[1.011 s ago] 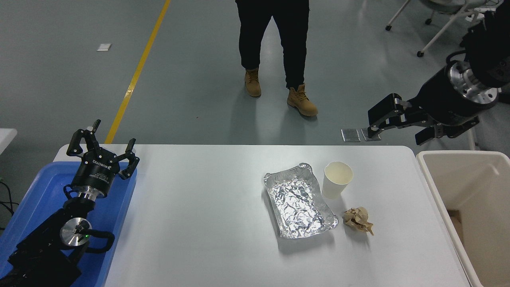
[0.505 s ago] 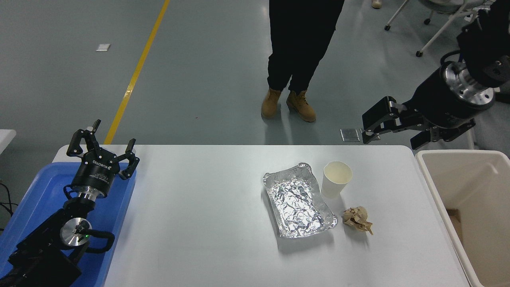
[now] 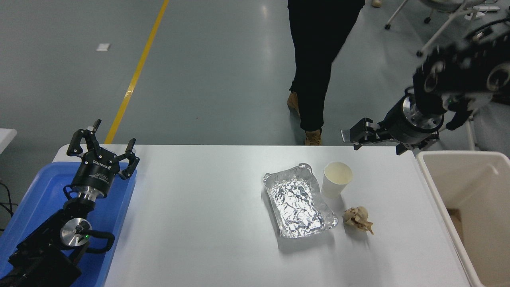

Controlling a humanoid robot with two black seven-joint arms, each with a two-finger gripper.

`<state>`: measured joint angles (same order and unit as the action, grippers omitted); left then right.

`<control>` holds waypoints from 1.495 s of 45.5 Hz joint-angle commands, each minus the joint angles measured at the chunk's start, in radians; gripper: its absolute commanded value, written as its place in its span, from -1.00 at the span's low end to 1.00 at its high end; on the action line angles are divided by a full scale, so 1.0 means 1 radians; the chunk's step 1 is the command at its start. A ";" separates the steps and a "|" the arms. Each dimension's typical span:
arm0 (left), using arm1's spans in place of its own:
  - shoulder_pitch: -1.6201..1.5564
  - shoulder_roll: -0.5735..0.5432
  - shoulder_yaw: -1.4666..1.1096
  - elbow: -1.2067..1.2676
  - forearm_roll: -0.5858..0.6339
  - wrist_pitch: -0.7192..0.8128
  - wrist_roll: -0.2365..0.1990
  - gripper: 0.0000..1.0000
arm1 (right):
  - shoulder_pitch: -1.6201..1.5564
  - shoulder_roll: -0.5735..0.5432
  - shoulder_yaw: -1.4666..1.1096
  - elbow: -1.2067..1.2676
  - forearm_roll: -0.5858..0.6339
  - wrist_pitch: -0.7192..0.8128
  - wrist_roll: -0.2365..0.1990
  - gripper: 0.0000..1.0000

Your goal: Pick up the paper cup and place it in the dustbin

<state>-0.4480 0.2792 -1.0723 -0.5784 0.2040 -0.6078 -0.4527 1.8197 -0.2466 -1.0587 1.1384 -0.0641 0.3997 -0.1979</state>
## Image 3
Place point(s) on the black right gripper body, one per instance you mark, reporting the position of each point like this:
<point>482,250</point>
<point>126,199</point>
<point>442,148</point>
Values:
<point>400,127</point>

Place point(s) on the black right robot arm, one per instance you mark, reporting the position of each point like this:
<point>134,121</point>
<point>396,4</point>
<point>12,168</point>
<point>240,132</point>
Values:
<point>462,67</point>

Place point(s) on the blue plastic tray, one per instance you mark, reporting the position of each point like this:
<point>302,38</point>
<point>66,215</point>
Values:
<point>40,191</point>

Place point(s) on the white paper cup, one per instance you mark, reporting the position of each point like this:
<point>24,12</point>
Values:
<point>334,187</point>

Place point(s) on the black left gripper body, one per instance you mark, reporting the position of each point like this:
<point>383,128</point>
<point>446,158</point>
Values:
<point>95,171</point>

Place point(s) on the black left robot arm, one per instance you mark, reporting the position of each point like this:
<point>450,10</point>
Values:
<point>44,251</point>

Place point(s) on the metal floor plate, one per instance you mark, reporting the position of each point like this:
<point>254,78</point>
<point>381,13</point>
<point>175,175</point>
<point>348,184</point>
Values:
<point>345,135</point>

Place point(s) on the white side table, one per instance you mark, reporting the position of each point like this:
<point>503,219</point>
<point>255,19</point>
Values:
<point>6,137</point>

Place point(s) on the crumpled foil tray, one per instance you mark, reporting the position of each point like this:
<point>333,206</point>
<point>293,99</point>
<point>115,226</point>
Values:
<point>297,207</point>

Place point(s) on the white wheeled chair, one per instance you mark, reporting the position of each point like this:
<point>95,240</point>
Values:
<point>446,4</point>

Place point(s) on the large pale bin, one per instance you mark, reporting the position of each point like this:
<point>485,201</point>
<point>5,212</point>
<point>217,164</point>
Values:
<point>470,179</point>

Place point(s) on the crumpled tan paper ball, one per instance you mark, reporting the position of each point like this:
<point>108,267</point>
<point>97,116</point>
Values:
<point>356,219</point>

